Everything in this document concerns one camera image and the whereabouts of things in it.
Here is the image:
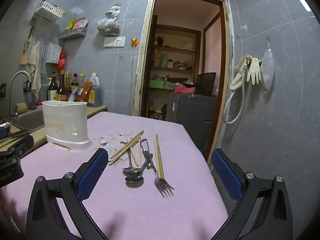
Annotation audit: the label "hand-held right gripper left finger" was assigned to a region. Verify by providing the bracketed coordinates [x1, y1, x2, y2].
[26, 148, 109, 240]

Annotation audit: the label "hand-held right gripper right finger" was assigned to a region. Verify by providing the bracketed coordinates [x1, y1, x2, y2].
[211, 148, 293, 240]

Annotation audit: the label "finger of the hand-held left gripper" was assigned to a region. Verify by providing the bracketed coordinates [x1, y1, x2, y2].
[0, 135, 34, 162]
[0, 126, 31, 145]

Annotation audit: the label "wooden chopstick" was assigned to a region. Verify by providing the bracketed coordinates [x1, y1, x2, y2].
[154, 140, 161, 180]
[156, 134, 165, 180]
[110, 130, 145, 159]
[108, 135, 143, 166]

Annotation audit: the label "white plastic utensil holder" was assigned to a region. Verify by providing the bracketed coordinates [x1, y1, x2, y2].
[42, 100, 90, 151]

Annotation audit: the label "metal peeler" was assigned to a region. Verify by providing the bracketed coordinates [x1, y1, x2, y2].
[140, 138, 155, 171]

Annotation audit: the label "metal fork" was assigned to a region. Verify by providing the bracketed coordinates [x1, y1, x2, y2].
[143, 151, 175, 197]

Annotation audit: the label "steel faucet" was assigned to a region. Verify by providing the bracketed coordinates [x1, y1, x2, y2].
[10, 70, 32, 118]

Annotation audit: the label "dark bottle white label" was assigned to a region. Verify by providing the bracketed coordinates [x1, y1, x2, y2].
[47, 71, 59, 102]

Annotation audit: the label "hanging metal strainer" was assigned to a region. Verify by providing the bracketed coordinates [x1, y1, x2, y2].
[40, 44, 49, 91]

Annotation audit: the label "grey cabinet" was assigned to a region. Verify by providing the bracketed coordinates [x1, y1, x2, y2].
[166, 94, 218, 151]

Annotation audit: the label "soy sauce bottle yellow label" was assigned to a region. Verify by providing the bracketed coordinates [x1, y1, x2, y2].
[57, 70, 69, 102]

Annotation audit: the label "pink flower print tablecloth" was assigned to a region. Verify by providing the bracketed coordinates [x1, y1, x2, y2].
[5, 112, 229, 240]

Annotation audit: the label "hanging beige towel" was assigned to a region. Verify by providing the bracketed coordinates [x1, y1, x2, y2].
[27, 40, 42, 100]

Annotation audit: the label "large oil jug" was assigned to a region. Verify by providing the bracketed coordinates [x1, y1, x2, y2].
[87, 72, 103, 108]

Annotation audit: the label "orange seasoning packet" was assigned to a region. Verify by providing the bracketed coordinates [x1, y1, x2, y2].
[75, 81, 93, 102]

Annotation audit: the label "wooden cutting board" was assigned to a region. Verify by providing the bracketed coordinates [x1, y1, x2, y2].
[19, 17, 34, 65]

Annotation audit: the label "black monitor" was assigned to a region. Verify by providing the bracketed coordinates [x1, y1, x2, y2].
[194, 72, 217, 97]

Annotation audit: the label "red cloth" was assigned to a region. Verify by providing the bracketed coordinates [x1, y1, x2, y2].
[174, 84, 196, 95]

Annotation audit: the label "cream rubber gloves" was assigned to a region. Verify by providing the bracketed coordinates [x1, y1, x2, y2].
[246, 57, 263, 85]

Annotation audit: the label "hanging clear plastic bag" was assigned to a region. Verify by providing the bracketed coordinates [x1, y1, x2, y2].
[260, 40, 275, 92]

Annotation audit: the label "yellow green snack packet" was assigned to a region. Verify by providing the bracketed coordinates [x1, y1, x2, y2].
[65, 17, 76, 32]

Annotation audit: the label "red snack packet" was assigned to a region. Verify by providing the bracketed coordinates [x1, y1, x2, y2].
[74, 18, 89, 29]

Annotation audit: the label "wooden storage shelf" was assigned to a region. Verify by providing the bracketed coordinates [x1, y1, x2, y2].
[149, 25, 202, 98]

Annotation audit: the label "hanging plastic bag dried goods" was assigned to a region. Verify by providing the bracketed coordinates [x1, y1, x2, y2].
[96, 4, 121, 36]

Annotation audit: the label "wooden door frame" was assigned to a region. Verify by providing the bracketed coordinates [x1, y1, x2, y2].
[130, 0, 234, 161]

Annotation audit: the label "white wall box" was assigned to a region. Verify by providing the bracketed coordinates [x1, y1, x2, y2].
[45, 42, 62, 64]

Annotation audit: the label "white sprayer hose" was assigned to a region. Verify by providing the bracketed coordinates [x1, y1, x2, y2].
[222, 54, 251, 125]

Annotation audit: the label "grey wall shelf basket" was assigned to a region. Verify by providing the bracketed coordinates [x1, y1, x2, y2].
[59, 27, 89, 40]

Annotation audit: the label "white wall basket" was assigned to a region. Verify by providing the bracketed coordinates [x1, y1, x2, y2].
[34, 1, 67, 22]

